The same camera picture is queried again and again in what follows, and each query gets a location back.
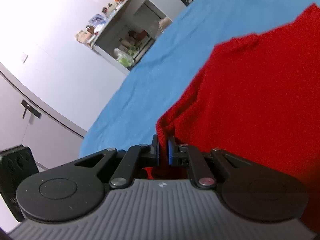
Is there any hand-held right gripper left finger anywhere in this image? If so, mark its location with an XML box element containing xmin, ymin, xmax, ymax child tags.
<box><xmin>74</xmin><ymin>134</ymin><xmax>160</xmax><ymax>189</ymax></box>

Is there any grey door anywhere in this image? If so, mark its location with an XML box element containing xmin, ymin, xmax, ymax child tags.
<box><xmin>0</xmin><ymin>62</ymin><xmax>87</xmax><ymax>173</ymax></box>

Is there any white desk with shelves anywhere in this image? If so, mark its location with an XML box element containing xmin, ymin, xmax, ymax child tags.
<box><xmin>75</xmin><ymin>0</ymin><xmax>175</xmax><ymax>76</ymax></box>

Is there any white plastic bag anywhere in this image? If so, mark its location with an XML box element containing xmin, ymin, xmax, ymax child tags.
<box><xmin>158</xmin><ymin>17</ymin><xmax>173</xmax><ymax>33</ymax></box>

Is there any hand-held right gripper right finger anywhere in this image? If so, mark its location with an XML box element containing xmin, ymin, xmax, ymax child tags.
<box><xmin>167</xmin><ymin>135</ymin><xmax>252</xmax><ymax>189</ymax></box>

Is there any black door handle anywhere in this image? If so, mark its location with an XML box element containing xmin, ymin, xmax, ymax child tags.
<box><xmin>21</xmin><ymin>99</ymin><xmax>42</xmax><ymax>119</ymax></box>

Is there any red knit sweater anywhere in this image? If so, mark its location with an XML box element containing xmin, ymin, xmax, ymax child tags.
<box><xmin>145</xmin><ymin>2</ymin><xmax>320</xmax><ymax>238</ymax></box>

